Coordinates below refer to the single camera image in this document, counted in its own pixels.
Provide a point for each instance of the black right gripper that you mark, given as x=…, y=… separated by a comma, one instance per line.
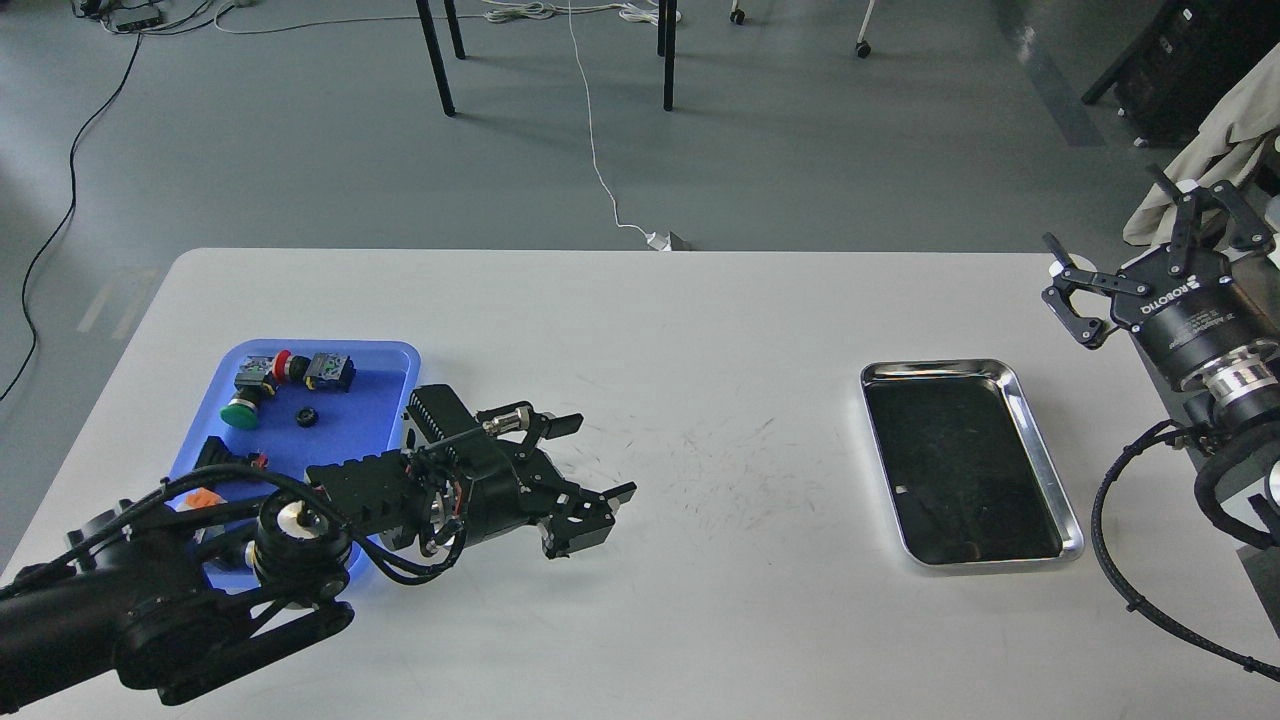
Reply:
x=1200, y=310

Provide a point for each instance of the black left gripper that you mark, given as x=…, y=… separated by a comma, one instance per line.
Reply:
x=486, y=487

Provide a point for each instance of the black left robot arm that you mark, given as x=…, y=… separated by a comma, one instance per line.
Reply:
x=231, y=567

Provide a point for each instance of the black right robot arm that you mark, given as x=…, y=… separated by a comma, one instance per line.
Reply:
x=1232, y=419

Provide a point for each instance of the beige cloth on chair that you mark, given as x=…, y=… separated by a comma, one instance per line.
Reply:
x=1228, y=146

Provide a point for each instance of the black cabinet in corner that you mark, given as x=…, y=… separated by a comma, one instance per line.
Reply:
x=1173, y=74

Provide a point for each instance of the black blue contact block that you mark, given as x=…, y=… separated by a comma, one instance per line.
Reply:
x=329, y=372

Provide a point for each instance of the blue plastic tray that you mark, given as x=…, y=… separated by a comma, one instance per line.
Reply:
x=364, y=421

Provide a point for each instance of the shiny metal tray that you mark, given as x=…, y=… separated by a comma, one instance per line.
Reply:
x=972, y=484

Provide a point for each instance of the orange grey terminal block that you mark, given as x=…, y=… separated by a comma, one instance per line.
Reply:
x=198, y=499

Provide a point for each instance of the black table leg left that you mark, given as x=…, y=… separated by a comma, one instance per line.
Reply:
x=435, y=53

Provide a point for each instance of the black table leg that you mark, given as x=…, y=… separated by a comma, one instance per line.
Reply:
x=435, y=53
x=667, y=27

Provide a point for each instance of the black table leg right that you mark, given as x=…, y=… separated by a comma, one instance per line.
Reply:
x=667, y=27

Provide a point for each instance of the red push button switch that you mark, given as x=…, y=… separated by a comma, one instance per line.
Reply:
x=270, y=372

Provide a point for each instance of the green push button switch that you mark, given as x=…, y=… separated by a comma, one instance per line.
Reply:
x=243, y=409

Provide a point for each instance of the black switch red tip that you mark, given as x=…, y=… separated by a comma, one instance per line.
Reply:
x=215, y=452

